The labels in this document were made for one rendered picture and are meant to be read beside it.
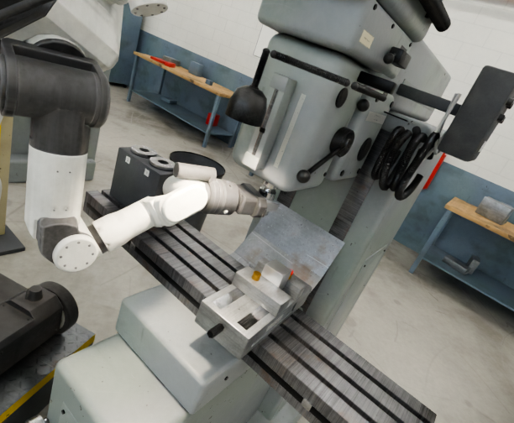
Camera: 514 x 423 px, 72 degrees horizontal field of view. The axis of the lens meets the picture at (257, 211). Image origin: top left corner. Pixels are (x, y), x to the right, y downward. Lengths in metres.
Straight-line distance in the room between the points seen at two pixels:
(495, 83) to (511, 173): 4.02
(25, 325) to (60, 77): 0.91
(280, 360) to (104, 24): 0.80
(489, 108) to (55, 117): 0.89
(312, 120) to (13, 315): 1.11
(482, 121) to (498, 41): 4.17
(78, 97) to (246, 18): 6.01
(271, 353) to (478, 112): 0.75
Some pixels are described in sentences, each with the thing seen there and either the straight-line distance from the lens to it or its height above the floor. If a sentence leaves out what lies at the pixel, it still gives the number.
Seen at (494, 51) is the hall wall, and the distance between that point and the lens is 5.12.
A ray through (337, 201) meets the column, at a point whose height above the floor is 1.22.
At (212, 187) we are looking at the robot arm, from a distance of 0.83.
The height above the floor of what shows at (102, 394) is 0.75.
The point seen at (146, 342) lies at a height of 0.82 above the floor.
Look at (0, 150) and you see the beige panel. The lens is 2.50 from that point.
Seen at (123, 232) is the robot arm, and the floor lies 1.16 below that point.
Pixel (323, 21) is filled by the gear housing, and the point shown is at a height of 1.67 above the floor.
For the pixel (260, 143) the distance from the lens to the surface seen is 0.80.
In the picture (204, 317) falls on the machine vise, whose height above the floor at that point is 0.98.
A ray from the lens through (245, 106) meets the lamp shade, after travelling 0.65.
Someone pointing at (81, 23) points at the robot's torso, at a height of 1.52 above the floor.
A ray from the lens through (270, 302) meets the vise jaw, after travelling 0.92.
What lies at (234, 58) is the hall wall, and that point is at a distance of 6.57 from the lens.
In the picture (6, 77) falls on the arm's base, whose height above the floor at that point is 1.42.
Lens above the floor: 1.57
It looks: 23 degrees down
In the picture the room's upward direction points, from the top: 21 degrees clockwise
